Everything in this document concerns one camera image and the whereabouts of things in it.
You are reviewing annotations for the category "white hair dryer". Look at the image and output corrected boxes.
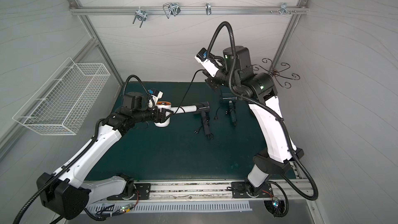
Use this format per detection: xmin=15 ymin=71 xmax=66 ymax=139
xmin=154 ymin=101 xmax=197 ymax=128

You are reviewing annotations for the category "white dryer black cord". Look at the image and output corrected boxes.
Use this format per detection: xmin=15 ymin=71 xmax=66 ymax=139
xmin=172 ymin=69 xmax=207 ymax=115

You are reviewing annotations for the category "green hair dryer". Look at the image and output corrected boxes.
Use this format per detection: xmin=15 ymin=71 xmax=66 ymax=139
xmin=220 ymin=92 xmax=237 ymax=127

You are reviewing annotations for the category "grey dryer black cord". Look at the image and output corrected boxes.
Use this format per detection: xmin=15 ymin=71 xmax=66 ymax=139
xmin=193 ymin=121 xmax=215 ymax=136

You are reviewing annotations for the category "grey hair dryer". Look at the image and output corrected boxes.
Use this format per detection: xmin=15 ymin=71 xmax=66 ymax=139
xmin=194 ymin=102 xmax=214 ymax=140

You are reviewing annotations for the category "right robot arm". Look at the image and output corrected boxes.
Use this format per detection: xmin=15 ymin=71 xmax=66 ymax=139
xmin=195 ymin=21 xmax=319 ymax=201

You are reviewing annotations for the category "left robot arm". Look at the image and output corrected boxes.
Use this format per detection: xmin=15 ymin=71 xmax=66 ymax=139
xmin=13 ymin=75 xmax=180 ymax=224

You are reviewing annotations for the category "black ornate jewelry stand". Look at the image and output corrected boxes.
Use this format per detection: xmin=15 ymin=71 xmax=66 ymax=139
xmin=253 ymin=58 xmax=301 ymax=89

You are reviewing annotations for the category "green table mat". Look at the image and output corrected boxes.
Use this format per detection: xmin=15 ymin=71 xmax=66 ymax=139
xmin=87 ymin=82 xmax=266 ymax=180

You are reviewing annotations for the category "metal hook clamp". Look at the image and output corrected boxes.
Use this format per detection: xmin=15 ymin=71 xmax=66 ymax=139
xmin=162 ymin=3 xmax=181 ymax=19
xmin=269 ymin=3 xmax=296 ymax=15
xmin=205 ymin=3 xmax=211 ymax=16
xmin=132 ymin=8 xmax=148 ymax=28

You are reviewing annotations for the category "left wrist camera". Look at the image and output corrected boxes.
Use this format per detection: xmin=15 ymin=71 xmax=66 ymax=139
xmin=148 ymin=89 xmax=163 ymax=109

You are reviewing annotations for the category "aluminium top rail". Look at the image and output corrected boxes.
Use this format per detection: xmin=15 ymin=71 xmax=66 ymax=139
xmin=69 ymin=5 xmax=309 ymax=16

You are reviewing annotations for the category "white slotted cable duct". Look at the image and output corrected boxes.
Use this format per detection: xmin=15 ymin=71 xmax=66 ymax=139
xmin=87 ymin=201 xmax=252 ymax=214

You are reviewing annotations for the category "white wire basket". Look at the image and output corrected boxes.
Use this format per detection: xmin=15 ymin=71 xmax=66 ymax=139
xmin=12 ymin=58 xmax=110 ymax=135

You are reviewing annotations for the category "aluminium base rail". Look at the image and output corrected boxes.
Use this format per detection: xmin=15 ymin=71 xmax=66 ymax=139
xmin=62 ymin=178 xmax=318 ymax=204

